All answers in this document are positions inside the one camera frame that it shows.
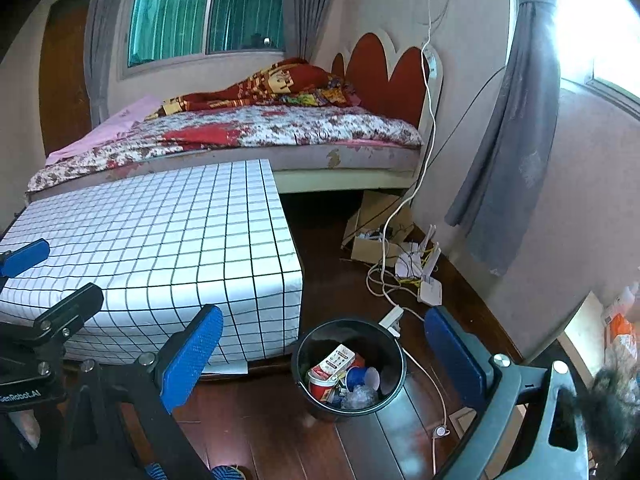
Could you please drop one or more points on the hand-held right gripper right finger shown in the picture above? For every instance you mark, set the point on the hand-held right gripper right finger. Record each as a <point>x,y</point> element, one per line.
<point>452,355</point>

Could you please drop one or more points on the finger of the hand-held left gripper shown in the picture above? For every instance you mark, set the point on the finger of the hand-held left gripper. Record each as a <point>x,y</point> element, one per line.
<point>25,255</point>
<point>75,305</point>

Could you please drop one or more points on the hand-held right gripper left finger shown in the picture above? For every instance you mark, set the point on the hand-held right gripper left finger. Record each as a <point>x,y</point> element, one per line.
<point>192,355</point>

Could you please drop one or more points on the blue paper bowl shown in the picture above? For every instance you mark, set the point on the blue paper bowl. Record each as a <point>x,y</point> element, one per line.
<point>356,376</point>

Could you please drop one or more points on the clear plastic bag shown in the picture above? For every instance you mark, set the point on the clear plastic bag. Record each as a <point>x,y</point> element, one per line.
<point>360,397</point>

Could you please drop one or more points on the small cream red carton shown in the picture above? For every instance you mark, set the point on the small cream red carton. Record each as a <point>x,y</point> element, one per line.
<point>337,357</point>

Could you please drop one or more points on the red paper cup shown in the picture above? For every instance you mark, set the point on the red paper cup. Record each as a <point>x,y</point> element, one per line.
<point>320,385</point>

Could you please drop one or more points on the black plastic bin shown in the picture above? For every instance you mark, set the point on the black plastic bin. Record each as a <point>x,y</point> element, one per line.
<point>327,412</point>

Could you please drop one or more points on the white router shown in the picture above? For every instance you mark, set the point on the white router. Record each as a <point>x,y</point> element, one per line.
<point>430,292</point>

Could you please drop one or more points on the white checkered tablecloth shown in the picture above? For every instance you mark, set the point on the white checkered tablecloth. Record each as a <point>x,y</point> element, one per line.
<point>175,240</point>

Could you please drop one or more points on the blue patterned slipper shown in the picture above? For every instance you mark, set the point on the blue patterned slipper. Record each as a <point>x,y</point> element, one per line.
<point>227,473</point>
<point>157,472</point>

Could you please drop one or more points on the small cardboard box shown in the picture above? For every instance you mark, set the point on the small cardboard box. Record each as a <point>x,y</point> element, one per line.
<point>367,251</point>

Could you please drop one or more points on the white side cabinet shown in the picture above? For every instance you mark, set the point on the white side cabinet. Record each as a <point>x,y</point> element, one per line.
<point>585,330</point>

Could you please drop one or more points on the pink sheet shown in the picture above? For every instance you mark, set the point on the pink sheet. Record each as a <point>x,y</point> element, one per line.
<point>110,125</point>

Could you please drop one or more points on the flattened cardboard box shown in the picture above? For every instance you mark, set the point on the flattened cardboard box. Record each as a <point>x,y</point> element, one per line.
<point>375,210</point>

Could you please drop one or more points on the orange packet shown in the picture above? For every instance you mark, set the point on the orange packet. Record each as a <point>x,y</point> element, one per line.
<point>622,332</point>

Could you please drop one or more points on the dark fuzzy cloth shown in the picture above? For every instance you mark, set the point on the dark fuzzy cloth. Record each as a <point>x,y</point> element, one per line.
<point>615,410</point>

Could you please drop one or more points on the brown wooden door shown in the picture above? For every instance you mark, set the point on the brown wooden door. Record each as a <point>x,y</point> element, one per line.
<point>65,75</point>

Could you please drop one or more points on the white bed base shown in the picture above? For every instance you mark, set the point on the white bed base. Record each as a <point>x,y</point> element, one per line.
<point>360,167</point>

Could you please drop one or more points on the long grey curtain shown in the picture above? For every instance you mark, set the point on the long grey curtain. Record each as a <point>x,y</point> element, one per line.
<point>515,150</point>

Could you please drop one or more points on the grey window curtain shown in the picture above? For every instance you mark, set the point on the grey window curtain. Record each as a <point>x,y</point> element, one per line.
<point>305,5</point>
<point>102,45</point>

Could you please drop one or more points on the floral bedsheet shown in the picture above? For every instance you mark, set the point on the floral bedsheet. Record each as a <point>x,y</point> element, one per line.
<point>300,127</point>

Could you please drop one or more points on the window with green curtain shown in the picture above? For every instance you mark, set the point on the window with green curtain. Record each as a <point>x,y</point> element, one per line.
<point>170,15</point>

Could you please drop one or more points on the red scalloped headboard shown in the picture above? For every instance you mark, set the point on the red scalloped headboard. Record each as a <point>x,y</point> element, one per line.
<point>395,80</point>

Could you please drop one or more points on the red printed blanket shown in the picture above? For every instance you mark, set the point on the red printed blanket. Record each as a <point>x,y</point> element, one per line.
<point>270,82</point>

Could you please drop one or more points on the bright side window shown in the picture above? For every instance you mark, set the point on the bright side window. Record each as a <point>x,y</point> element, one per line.
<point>600,25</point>

